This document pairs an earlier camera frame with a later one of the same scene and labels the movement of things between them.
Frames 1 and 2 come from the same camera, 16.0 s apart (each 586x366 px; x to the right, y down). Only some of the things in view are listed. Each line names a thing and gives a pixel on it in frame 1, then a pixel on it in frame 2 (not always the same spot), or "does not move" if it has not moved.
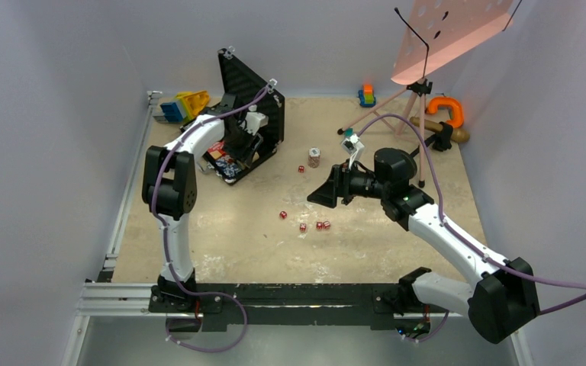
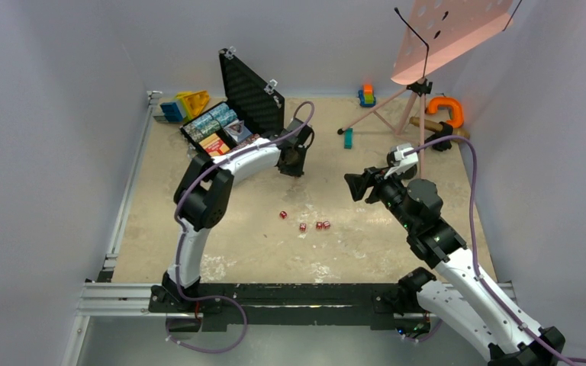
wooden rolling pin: [458, 135] does not move
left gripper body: [236, 145] to [294, 168]
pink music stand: [433, 31] does not move
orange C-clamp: [458, 120] does not move
